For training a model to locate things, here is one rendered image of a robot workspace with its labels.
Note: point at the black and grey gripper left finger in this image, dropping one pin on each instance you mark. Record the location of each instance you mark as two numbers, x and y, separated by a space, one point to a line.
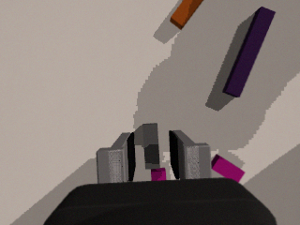
116 164

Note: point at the dark purple rod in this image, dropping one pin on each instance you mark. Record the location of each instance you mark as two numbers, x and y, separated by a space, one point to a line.
248 52

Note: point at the grey rectangular bar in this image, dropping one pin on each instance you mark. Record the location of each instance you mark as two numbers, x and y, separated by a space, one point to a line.
150 144

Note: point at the orange rod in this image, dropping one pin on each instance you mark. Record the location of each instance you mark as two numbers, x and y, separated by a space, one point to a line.
184 12

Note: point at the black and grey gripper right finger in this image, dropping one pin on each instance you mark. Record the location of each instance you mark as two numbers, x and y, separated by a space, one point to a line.
189 160

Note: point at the dark magenta block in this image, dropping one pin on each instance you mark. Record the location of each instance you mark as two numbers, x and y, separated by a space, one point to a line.
158 174
226 169

